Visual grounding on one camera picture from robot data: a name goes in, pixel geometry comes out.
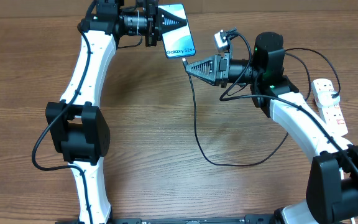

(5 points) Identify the blue Galaxy S24 smartphone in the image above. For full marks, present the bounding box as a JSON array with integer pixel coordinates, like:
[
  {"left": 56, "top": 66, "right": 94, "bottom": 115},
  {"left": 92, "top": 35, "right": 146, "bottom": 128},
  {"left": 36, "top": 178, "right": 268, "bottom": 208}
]
[{"left": 158, "top": 4, "right": 196, "bottom": 58}]

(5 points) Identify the black USB charging cable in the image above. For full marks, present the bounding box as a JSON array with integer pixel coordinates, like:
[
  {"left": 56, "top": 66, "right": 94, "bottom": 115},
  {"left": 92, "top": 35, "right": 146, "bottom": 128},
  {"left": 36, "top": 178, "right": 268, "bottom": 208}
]
[{"left": 181, "top": 47, "right": 341, "bottom": 167}]

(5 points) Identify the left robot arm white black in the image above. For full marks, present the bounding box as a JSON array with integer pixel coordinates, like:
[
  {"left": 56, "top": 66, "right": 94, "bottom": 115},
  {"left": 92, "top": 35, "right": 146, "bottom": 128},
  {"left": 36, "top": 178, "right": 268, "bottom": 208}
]
[{"left": 45, "top": 1, "right": 195, "bottom": 223}]

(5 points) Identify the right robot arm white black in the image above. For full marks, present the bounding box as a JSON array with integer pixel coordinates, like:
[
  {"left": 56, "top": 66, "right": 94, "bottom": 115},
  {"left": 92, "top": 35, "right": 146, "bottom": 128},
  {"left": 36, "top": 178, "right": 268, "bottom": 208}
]
[{"left": 184, "top": 30, "right": 358, "bottom": 223}]

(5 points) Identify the white USB charger plug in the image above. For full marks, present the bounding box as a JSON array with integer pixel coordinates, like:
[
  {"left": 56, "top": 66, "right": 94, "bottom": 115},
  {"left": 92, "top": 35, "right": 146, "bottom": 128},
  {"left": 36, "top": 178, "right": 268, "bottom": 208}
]
[{"left": 315, "top": 91, "right": 341, "bottom": 108}]

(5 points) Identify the white power strip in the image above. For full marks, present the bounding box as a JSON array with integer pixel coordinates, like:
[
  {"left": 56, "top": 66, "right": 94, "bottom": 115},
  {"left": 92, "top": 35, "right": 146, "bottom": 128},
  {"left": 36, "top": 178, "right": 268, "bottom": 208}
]
[{"left": 311, "top": 78, "right": 348, "bottom": 136}]

